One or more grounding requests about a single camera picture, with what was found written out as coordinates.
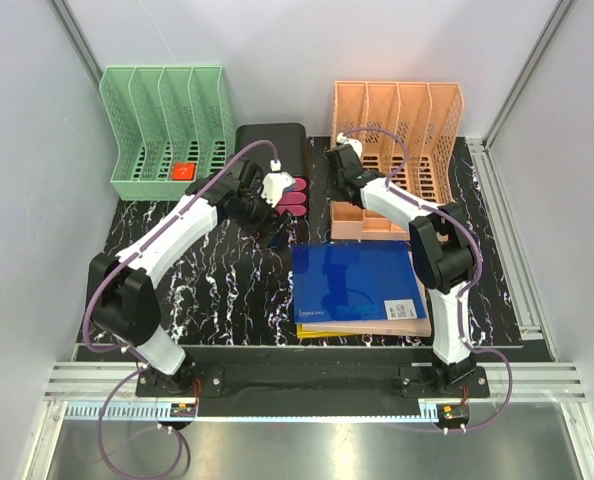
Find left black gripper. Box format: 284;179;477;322
235;180;292;249

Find pink bottom drawer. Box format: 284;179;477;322
276;205;307;218

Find pink drawer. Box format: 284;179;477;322
276;205;307;218
291;177;308;194
279;192;308;206

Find pink top drawer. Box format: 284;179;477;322
291;177;308;194

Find black drawer cabinet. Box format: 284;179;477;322
234;122;310;186

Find blue folder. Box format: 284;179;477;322
291;239;428;324

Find orange file organizer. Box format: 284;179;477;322
329;79;465;242

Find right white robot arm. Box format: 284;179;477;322
325;144;483;397

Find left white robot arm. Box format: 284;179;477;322
82;159;297;396

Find black marble desk mat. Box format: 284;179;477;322
75;134;523;348

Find red square eraser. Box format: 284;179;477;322
171;162;196;182

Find yellow folder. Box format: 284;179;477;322
296;324;354;339

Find green file organizer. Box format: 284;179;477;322
99;66;236;201

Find pink folder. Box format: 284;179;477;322
301;249;433;338

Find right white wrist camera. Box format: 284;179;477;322
336;133;363;160

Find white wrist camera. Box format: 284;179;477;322
261;160;296;207
336;133;363;160

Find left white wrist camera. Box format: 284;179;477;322
261;160;296;207

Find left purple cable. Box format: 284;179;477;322
82;139;284;475

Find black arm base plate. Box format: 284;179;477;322
136;363;491;400

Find aluminium frame rail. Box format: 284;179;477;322
45;362;586;403

